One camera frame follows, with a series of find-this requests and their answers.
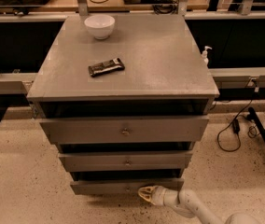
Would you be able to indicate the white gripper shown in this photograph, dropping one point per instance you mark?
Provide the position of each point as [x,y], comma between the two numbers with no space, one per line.
[160,196]

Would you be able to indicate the grey bottom drawer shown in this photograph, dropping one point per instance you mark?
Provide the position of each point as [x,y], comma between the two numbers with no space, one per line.
[118,182]

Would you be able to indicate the grey drawer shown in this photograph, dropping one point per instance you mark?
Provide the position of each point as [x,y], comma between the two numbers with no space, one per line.
[124,129]
[124,161]
[118,182]

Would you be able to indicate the grey middle drawer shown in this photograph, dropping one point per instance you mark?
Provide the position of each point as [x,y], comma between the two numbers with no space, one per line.
[124,161]

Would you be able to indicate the grey wooden drawer cabinet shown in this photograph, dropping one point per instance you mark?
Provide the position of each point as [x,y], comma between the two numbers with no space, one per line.
[164,76]

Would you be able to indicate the grey top drawer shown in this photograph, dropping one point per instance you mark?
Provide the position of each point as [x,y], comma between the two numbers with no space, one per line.
[124,129]

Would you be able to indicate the black snack bar wrapper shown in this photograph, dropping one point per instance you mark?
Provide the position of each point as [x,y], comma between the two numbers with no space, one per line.
[106,67]

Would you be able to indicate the white pump dispenser bottle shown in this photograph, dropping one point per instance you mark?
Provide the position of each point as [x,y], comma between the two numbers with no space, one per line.
[205,54]

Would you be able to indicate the white ceramic bowl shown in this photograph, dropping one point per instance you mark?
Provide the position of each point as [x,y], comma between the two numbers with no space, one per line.
[100,26]

